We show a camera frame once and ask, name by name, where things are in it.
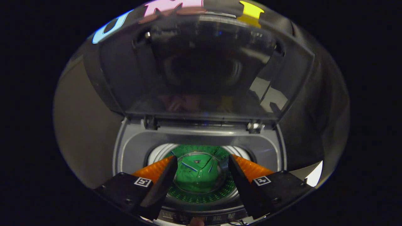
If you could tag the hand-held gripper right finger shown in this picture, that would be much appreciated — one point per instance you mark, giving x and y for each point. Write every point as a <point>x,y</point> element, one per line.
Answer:
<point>243,188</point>

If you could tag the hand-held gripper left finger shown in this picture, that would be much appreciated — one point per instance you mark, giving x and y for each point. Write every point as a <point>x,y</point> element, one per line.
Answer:
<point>163,185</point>

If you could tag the green polo shirt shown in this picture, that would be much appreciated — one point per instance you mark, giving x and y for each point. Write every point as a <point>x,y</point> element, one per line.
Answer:
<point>196,175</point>

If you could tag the dark washing machine lid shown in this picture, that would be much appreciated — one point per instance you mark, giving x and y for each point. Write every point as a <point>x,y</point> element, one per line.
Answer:
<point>201,69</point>

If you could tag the white patterned board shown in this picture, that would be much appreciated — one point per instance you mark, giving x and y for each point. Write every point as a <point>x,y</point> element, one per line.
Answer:
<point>315,175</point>

